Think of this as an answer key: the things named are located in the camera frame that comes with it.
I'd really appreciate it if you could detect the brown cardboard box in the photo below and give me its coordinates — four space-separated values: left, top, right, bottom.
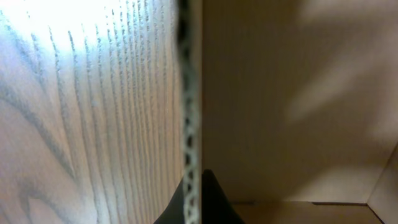
192 0 397 223

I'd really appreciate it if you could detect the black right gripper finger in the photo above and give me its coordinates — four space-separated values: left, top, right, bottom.
154 169 244 224

